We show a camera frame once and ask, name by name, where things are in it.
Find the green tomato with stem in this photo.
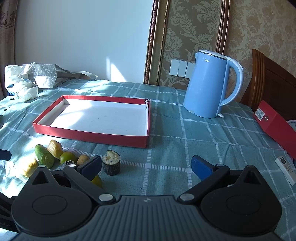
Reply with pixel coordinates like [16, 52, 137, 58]
[91, 175, 103, 188]

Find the brown kiwi fruit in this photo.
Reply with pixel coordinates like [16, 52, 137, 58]
[77, 155, 90, 166]

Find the dark sugarcane piece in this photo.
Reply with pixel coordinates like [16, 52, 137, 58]
[61, 161, 75, 168]
[102, 150, 120, 176]

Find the pale yellow ridged fruit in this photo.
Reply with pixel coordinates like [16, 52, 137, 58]
[22, 158, 39, 178]

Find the orange yellow ridged fruit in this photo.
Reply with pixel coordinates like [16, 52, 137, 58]
[47, 140, 63, 159]

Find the cut green cucumber half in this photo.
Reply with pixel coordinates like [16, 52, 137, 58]
[35, 144, 55, 169]

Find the teal checked tablecloth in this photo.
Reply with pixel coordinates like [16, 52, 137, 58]
[1, 80, 295, 240]

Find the red cardboard box tray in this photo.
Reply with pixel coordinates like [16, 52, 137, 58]
[33, 95, 151, 148]

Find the white tissue pack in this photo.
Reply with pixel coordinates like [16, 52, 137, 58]
[4, 62, 38, 102]

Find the blue electric kettle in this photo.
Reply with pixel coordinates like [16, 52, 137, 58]
[183, 50, 244, 118]

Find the white remote control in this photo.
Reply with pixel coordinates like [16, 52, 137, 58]
[275, 156, 296, 186]

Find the red flat box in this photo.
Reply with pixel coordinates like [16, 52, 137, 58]
[254, 100, 296, 159]

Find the silver patterned gift bag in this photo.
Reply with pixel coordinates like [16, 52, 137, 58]
[27, 63, 98, 88]

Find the pink patterned curtain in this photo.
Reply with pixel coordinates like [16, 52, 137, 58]
[0, 0, 19, 99]

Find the white wall switch panel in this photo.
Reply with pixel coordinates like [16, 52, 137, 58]
[169, 59, 195, 79]

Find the gold ornate wall frame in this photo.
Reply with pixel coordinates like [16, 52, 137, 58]
[144, 0, 230, 89]

